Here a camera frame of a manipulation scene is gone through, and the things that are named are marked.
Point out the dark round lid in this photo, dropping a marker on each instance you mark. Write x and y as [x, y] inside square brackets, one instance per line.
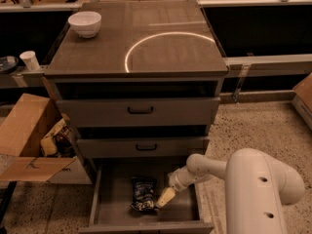
[8, 64]

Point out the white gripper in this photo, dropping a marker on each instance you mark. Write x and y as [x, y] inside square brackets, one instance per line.
[176, 181]

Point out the grey metal shelf rail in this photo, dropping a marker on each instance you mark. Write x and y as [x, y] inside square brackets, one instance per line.
[269, 65]

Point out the snack bags in box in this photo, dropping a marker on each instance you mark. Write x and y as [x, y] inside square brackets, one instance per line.
[58, 141]

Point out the grey middle drawer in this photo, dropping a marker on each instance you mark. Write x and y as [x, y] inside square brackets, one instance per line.
[142, 147]

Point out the cardboard box at right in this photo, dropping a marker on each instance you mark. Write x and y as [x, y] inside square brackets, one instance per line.
[302, 100]

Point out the grey open bottom drawer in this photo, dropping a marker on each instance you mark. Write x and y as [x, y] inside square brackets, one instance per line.
[112, 213]

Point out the open cardboard box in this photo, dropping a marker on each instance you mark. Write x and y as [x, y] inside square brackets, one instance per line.
[20, 134]

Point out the white ceramic bowl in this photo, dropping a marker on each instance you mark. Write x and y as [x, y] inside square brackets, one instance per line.
[85, 24]

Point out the grey top drawer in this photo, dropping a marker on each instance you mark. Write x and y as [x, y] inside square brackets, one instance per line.
[143, 112]

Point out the blue chip bag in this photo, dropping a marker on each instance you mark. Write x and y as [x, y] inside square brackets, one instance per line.
[143, 193]

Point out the white paper cup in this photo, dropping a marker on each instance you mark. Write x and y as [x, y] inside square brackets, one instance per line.
[30, 60]

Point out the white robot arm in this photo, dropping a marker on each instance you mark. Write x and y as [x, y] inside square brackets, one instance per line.
[257, 186]

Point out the grey drawer cabinet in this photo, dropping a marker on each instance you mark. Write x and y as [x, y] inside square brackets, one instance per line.
[143, 50]

